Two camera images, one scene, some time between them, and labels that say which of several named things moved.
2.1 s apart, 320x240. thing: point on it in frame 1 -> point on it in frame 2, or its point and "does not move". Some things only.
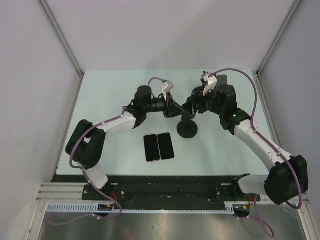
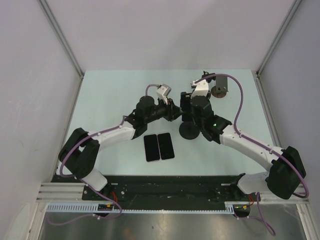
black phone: (165, 146) does not move
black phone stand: (187, 128) does not move
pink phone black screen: (151, 147) does not move
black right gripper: (198, 97) -> (185, 99)
